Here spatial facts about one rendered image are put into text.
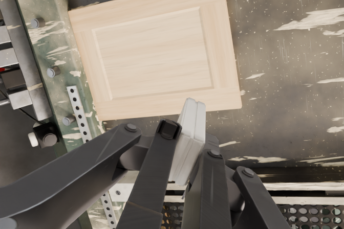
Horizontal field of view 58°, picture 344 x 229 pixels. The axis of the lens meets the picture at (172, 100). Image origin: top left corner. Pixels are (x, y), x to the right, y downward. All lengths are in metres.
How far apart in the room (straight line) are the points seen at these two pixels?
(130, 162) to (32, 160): 1.70
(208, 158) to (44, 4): 0.77
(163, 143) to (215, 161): 0.03
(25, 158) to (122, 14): 1.21
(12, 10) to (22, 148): 0.97
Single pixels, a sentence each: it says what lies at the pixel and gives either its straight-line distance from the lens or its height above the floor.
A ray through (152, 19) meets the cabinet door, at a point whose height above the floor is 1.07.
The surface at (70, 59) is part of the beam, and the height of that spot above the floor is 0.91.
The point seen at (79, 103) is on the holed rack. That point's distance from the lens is 0.89.
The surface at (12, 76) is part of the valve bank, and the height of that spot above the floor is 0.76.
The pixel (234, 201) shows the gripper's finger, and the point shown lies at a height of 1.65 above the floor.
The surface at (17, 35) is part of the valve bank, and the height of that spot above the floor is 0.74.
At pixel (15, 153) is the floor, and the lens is 1.83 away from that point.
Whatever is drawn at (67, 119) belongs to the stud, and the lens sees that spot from 0.90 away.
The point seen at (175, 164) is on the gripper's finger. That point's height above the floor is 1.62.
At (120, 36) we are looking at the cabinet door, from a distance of 0.82.
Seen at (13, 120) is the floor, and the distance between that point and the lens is 1.79.
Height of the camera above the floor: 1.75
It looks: 58 degrees down
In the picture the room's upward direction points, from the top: 104 degrees clockwise
